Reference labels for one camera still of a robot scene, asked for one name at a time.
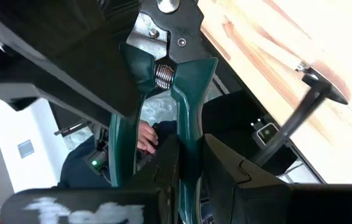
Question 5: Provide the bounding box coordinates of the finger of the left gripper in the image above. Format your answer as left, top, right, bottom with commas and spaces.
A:
0, 0, 143, 119

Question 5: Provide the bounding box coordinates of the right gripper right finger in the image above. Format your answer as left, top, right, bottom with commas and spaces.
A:
202, 133, 292, 224

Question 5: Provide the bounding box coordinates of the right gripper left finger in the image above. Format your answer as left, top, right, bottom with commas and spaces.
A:
125, 134, 181, 224

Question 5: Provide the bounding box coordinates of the green pruner with black strap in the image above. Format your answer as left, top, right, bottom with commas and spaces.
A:
108, 0, 332, 224

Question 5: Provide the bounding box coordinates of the person's hand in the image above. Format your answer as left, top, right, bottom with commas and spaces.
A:
136, 121, 159, 156

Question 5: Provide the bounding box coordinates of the black device with green light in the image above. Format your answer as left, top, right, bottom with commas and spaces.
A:
83, 145, 112, 182

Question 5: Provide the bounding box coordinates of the person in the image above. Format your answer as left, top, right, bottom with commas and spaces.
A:
59, 119, 177, 189

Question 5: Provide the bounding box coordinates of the small black table camera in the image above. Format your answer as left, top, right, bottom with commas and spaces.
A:
250, 121, 282, 147

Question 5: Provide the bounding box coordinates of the black metal table frame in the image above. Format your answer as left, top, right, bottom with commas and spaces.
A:
199, 26, 326, 184

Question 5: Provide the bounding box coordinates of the grey wall plate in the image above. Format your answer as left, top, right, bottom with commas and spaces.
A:
17, 139, 36, 159

